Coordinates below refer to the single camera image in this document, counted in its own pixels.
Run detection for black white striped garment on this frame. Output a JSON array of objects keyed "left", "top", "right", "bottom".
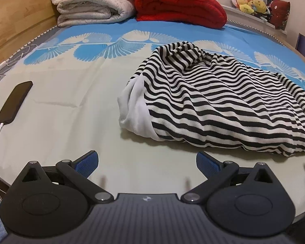
[{"left": 118, "top": 42, "right": 305, "bottom": 156}]

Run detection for black smartphone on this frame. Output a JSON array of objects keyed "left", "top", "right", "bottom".
[{"left": 0, "top": 81, "right": 33, "bottom": 125}]

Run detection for blue white patterned bedspread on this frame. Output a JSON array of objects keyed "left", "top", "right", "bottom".
[{"left": 0, "top": 17, "right": 305, "bottom": 221}]

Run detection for dark red cushion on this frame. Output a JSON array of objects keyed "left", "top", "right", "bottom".
[{"left": 269, "top": 0, "right": 290, "bottom": 30}]

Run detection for yellow plush toys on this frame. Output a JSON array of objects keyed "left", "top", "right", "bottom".
[{"left": 231, "top": 0, "right": 271, "bottom": 22}]

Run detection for red folded blanket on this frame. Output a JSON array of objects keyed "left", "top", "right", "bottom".
[{"left": 134, "top": 0, "right": 228, "bottom": 29}]

